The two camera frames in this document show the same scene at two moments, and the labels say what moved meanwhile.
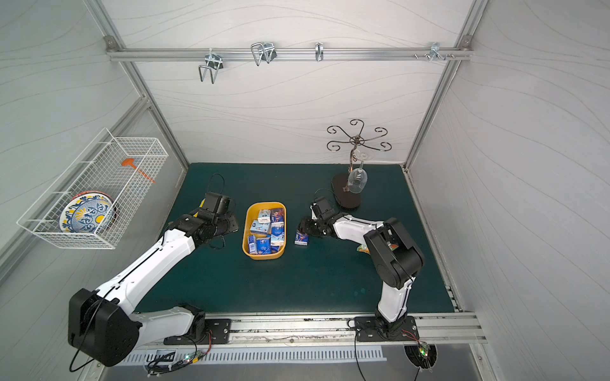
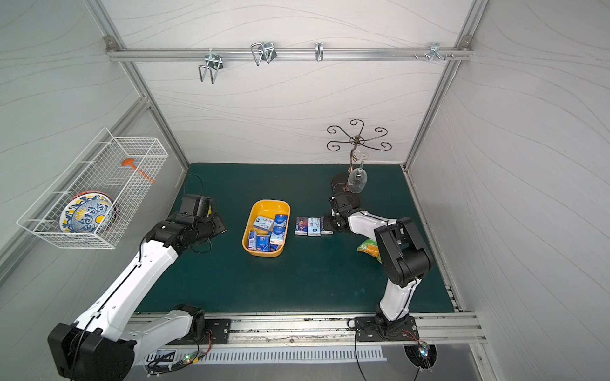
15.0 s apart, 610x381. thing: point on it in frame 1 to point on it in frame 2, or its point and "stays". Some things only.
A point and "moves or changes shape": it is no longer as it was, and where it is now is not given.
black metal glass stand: x=340 y=182 stays
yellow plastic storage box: x=252 y=214 moves or changes shape
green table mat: x=266 y=267 stays
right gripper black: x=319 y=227 to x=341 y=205
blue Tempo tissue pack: x=264 y=245 stays
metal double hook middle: x=263 y=51 stays
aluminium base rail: x=334 y=329 stays
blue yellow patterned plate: x=88 y=212 stays
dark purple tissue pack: x=277 y=221 moves or changes shape
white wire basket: x=90 y=202 stays
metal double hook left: x=214 y=63 stays
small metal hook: x=319 y=51 stays
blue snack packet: x=301 y=238 moves or changes shape
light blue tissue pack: x=264 y=217 moves or changes shape
